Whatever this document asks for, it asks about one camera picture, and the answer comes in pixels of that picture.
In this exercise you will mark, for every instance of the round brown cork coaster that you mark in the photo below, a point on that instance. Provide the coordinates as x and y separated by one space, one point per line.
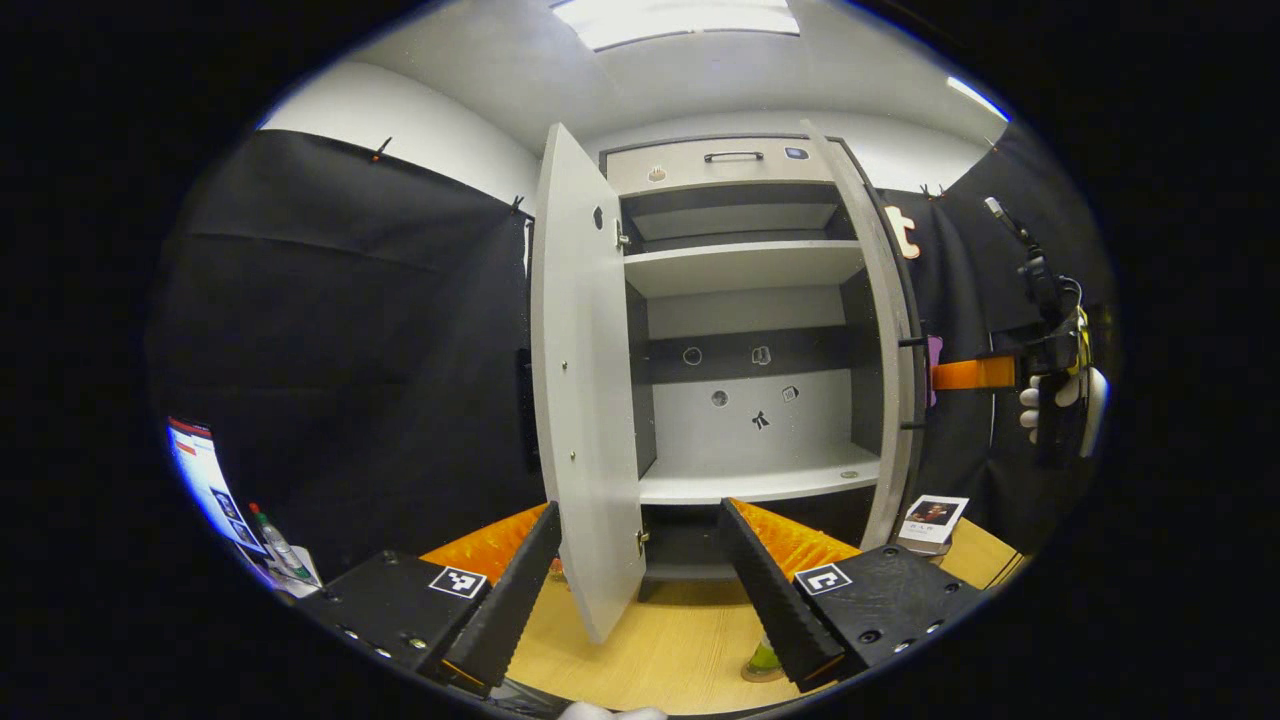
765 677

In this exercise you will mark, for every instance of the thick book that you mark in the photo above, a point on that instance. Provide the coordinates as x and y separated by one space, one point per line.
915 548

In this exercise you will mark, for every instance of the large ceiling light panel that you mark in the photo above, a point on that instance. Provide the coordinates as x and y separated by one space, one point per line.
680 20

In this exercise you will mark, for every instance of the beige cabinet drawer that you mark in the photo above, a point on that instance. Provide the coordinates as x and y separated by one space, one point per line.
690 165

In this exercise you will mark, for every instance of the grey cabinet door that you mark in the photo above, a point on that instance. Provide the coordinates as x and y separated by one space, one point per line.
890 300
590 400

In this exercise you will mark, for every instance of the white cabinet shelf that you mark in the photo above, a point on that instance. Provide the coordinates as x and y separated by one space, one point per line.
740 268
760 485

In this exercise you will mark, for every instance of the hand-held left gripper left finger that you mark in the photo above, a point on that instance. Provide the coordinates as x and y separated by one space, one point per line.
515 600

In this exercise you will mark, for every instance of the small ceiling light panel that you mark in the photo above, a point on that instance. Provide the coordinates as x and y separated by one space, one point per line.
978 98

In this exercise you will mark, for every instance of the green label drink bottle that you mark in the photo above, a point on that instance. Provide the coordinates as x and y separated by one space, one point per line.
765 655

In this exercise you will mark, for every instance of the computer monitor screen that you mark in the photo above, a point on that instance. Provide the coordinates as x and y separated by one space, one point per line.
205 480

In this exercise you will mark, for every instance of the black backdrop cloth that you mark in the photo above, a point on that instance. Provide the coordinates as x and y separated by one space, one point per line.
350 350

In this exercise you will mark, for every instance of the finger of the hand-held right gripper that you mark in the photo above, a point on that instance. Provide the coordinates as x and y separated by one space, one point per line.
975 373

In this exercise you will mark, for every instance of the metal door hinge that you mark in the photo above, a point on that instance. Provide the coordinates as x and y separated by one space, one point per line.
621 235
643 541

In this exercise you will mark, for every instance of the grey wooden cabinet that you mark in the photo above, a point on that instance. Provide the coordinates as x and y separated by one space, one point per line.
725 345

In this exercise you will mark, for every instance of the small clear bottle red cap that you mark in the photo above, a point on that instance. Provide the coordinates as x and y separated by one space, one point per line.
275 545

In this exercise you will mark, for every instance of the white box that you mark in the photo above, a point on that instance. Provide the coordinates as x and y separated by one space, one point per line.
300 585

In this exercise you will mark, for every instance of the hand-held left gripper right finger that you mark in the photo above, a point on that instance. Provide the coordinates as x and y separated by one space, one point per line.
770 600

